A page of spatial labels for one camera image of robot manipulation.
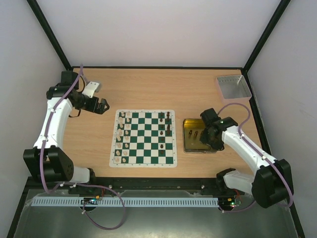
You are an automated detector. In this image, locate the gold square tin box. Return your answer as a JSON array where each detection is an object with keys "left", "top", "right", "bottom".
[{"left": 182, "top": 119, "right": 216, "bottom": 153}]

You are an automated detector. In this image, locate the green white chess board mat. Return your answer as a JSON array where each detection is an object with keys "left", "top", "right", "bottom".
[{"left": 109, "top": 109, "right": 178, "bottom": 168}]

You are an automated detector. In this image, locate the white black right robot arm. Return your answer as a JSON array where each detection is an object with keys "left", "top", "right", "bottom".
[{"left": 200, "top": 108, "right": 294, "bottom": 208}]

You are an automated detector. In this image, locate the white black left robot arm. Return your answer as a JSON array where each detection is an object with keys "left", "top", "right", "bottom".
[{"left": 23, "top": 69, "right": 110, "bottom": 192}]

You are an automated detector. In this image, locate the silver pink tin lid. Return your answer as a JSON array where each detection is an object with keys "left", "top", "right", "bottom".
[{"left": 215, "top": 75, "right": 252, "bottom": 105}]

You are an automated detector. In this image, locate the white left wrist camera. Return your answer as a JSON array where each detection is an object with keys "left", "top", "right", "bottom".
[{"left": 82, "top": 81, "right": 102, "bottom": 98}]

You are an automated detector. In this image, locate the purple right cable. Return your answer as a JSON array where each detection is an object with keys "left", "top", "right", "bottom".
[{"left": 216, "top": 103, "right": 295, "bottom": 214}]

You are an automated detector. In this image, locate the purple cable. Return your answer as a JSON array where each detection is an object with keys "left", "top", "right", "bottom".
[
  {"left": 39, "top": 64, "right": 127, "bottom": 230},
  {"left": 216, "top": 103, "right": 295, "bottom": 214}
]

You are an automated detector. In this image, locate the black aluminium front rail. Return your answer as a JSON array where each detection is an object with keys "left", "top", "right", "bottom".
[{"left": 27, "top": 177, "right": 288, "bottom": 196}]

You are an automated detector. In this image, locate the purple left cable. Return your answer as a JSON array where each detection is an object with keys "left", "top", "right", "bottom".
[{"left": 39, "top": 64, "right": 127, "bottom": 230}]

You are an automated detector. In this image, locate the light blue slotted cable duct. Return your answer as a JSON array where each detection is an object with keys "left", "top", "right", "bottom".
[{"left": 31, "top": 197, "right": 218, "bottom": 208}]

